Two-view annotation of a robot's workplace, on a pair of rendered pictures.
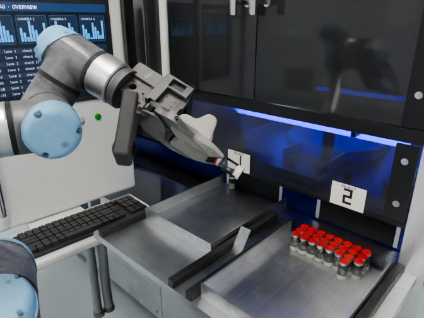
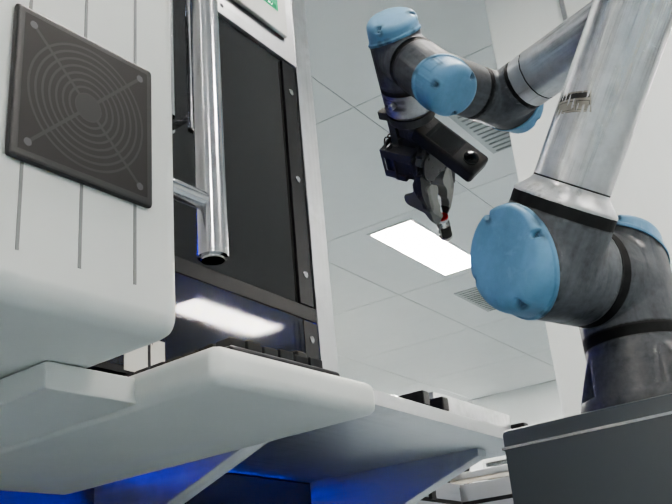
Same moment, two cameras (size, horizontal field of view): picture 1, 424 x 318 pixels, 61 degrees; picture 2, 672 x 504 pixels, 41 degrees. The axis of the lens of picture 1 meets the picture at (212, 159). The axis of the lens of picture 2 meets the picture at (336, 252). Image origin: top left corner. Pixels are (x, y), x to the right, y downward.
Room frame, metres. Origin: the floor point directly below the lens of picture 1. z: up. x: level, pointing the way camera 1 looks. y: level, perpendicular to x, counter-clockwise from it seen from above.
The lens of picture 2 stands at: (0.95, 1.26, 0.60)
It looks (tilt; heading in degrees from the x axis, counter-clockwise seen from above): 23 degrees up; 260
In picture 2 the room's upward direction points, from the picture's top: 5 degrees counter-clockwise
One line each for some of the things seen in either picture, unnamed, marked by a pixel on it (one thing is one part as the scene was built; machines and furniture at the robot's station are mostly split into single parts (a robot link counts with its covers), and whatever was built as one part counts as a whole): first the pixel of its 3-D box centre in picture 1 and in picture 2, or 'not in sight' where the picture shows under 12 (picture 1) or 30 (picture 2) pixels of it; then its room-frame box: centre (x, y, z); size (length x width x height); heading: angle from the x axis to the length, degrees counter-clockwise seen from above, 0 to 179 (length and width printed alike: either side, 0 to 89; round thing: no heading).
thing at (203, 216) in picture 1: (218, 207); not in sight; (0.95, -0.02, 0.90); 0.34 x 0.26 x 0.04; 137
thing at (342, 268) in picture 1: (342, 269); not in sight; (0.66, -0.29, 0.90); 0.02 x 0.02 x 0.05
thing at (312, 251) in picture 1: (324, 253); not in sight; (0.71, -0.26, 0.90); 0.18 x 0.02 x 0.05; 46
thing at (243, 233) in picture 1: (228, 250); not in sight; (0.72, -0.04, 0.91); 0.14 x 0.03 x 0.06; 138
